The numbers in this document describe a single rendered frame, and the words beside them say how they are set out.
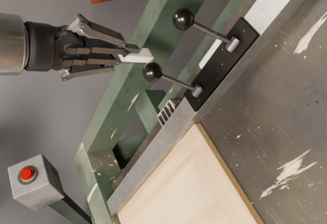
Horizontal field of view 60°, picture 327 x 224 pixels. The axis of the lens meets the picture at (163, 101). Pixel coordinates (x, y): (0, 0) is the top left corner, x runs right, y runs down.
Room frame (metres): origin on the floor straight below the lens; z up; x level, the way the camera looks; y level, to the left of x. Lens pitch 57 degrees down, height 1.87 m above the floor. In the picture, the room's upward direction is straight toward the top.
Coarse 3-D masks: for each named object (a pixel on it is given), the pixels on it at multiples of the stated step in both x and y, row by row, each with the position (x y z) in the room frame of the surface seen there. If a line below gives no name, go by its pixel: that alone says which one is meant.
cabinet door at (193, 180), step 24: (192, 144) 0.27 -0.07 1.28; (168, 168) 0.25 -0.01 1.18; (192, 168) 0.23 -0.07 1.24; (216, 168) 0.21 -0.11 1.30; (144, 192) 0.22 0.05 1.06; (168, 192) 0.20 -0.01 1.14; (192, 192) 0.18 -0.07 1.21; (216, 192) 0.16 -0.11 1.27; (240, 192) 0.15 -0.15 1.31; (120, 216) 0.19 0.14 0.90; (144, 216) 0.17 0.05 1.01; (168, 216) 0.15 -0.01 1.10; (192, 216) 0.14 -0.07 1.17; (216, 216) 0.12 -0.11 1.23; (240, 216) 0.11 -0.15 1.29
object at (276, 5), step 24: (264, 0) 0.39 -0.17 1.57; (288, 0) 0.37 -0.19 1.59; (264, 24) 0.36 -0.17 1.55; (240, 72) 0.34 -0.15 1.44; (216, 96) 0.32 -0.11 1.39; (168, 120) 0.33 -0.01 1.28; (192, 120) 0.30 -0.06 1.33; (168, 144) 0.28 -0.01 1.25; (144, 168) 0.27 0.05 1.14; (120, 192) 0.24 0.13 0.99
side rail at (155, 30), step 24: (168, 0) 0.54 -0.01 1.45; (192, 0) 0.57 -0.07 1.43; (144, 24) 0.55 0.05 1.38; (168, 24) 0.55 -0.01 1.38; (168, 48) 0.55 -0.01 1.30; (120, 72) 0.51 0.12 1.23; (120, 96) 0.48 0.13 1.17; (96, 120) 0.47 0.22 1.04; (120, 120) 0.47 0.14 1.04; (96, 144) 0.42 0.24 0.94
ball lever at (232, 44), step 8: (184, 8) 0.38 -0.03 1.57; (176, 16) 0.37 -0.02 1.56; (184, 16) 0.36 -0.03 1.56; (192, 16) 0.37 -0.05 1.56; (176, 24) 0.36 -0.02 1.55; (184, 24) 0.36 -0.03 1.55; (192, 24) 0.36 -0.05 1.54; (200, 24) 0.37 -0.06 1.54; (208, 32) 0.36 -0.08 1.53; (216, 32) 0.37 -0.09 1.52; (224, 40) 0.36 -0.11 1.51; (232, 40) 0.36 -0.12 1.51; (240, 40) 0.36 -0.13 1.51; (232, 48) 0.35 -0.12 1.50
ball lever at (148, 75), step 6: (144, 66) 0.35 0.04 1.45; (150, 66) 0.34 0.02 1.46; (156, 66) 0.34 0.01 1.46; (144, 72) 0.34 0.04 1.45; (150, 72) 0.33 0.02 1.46; (156, 72) 0.33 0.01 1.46; (150, 78) 0.33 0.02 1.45; (156, 78) 0.33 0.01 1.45; (162, 78) 0.34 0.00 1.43; (168, 78) 0.34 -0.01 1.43; (174, 78) 0.34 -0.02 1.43; (180, 84) 0.33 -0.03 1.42; (186, 84) 0.34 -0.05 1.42; (198, 84) 0.34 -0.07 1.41; (192, 90) 0.33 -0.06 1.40; (198, 90) 0.33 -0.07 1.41; (198, 96) 0.32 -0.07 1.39
